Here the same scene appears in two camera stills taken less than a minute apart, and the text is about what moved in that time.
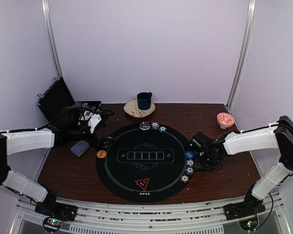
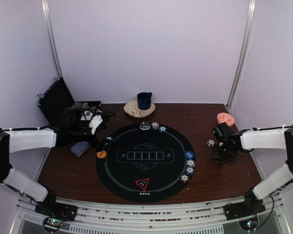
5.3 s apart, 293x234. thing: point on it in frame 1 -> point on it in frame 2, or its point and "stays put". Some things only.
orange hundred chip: x=184 y=178 stays put
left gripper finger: x=105 y=142 stays put
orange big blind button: x=101 y=154 stays put
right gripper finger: x=199 y=163 -> x=218 y=153
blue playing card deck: x=80 y=147 stays put
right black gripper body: x=210 y=162 -> x=228 y=156
